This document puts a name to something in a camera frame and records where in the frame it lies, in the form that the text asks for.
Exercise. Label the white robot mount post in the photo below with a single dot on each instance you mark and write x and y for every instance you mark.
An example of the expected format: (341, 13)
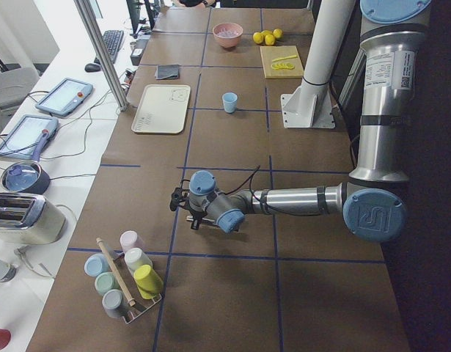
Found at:
(310, 104)

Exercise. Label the yellow plastic knife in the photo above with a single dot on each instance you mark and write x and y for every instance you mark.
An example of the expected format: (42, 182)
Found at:
(284, 58)

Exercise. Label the light blue plastic cup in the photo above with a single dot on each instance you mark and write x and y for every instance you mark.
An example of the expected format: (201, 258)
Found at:
(229, 101)

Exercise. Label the cream bear tray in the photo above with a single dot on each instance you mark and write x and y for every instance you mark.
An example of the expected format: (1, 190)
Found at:
(162, 109)

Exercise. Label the grey folded cloth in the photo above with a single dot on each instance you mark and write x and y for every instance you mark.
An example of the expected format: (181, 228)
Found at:
(167, 72)

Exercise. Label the yellow lemon left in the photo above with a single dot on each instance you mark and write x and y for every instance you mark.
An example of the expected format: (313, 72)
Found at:
(258, 38)

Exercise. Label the lemon slices row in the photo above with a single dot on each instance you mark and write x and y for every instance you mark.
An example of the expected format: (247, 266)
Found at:
(282, 66)

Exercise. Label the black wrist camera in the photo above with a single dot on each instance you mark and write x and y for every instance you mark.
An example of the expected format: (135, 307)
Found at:
(179, 199)

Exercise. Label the cup rack with holder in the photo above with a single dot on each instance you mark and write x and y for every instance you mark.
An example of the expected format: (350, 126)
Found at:
(138, 306)

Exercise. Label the green cup on rack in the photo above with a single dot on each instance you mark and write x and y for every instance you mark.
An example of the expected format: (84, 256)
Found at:
(105, 282)

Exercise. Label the grey cup on rack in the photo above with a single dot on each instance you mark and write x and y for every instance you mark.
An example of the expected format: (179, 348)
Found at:
(114, 304)

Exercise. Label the teach pendant near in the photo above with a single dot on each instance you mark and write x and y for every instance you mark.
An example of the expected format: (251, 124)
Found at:
(28, 138)

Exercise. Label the aluminium frame post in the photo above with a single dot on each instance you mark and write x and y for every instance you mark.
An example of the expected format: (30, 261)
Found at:
(88, 18)

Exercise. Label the black computer mouse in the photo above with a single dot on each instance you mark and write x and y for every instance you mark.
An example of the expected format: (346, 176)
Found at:
(92, 67)

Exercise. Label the wooden cutting board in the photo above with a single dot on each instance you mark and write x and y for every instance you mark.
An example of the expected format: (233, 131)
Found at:
(271, 52)

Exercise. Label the white cup on rack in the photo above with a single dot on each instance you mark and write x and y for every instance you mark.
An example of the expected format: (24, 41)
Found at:
(135, 258)

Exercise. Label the blue pot with lid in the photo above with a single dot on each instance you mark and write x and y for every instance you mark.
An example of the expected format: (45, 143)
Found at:
(28, 176)

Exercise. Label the metal muddler stick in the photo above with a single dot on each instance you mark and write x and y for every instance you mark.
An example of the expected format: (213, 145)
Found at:
(206, 222)

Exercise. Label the clear ice cubes pile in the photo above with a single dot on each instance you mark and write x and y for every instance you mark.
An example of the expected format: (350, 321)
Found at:
(228, 33)

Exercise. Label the yellow lemon front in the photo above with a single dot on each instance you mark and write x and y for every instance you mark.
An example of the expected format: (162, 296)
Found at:
(270, 40)

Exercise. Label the yellow cup on rack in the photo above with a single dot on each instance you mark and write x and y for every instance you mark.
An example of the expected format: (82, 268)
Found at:
(149, 283)

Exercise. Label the teach pendant far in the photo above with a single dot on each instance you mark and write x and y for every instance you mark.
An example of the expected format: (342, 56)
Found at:
(65, 97)

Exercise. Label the black keyboard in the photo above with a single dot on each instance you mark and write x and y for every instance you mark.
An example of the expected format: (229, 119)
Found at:
(113, 40)

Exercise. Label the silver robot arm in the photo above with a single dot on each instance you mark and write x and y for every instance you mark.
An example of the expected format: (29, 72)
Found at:
(370, 202)

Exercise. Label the pink bowl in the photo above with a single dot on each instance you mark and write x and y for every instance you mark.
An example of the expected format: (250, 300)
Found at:
(227, 43)

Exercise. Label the yellow lemon far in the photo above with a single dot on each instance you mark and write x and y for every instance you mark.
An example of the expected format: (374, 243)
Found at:
(277, 33)

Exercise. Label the teach pendant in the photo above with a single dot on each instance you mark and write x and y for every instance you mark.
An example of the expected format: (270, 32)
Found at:
(28, 138)
(65, 97)

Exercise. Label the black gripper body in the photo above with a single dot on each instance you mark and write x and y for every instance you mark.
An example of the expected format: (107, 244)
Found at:
(194, 215)

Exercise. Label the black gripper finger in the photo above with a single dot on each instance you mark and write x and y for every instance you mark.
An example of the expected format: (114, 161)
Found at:
(195, 223)

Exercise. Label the pink cup on rack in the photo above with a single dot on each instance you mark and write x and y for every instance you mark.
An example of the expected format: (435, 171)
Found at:
(131, 239)

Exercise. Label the blue cup on rack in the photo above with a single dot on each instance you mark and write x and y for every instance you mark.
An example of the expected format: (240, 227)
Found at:
(95, 265)

